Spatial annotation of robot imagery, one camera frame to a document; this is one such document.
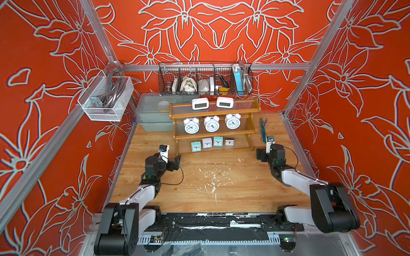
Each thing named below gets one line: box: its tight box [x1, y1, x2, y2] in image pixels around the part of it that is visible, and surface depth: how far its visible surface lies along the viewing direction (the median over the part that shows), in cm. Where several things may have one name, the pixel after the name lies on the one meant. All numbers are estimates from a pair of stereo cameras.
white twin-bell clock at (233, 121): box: [224, 113, 242, 130], surface depth 89 cm
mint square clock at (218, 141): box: [213, 136, 224, 147], surface depth 99 cm
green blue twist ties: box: [259, 117, 269, 144], surface depth 114 cm
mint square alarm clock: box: [191, 141, 202, 153], surface depth 97 cm
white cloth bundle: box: [179, 76, 198, 95], surface depth 92 cm
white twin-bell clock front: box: [183, 117, 200, 135], surface depth 87 cm
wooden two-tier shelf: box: [169, 98, 262, 156], surface depth 90 cm
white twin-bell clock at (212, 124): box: [203, 115, 220, 133], surface depth 87 cm
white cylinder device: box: [216, 96, 234, 109], surface depth 83 cm
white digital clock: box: [191, 97, 210, 111], surface depth 82 cm
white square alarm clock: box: [201, 137, 212, 149], surface depth 97 cm
